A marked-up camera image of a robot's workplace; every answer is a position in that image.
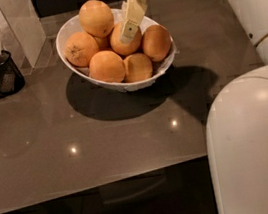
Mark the small hidden orange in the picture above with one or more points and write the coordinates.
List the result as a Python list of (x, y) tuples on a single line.
[(102, 42)]

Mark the white ceramic bowl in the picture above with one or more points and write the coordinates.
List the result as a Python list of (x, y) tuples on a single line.
[(73, 25)]

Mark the clear acrylic stand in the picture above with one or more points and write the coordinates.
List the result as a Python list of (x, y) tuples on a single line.
[(21, 32)]

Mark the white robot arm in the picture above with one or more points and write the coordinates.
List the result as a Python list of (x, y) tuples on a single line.
[(237, 125)]

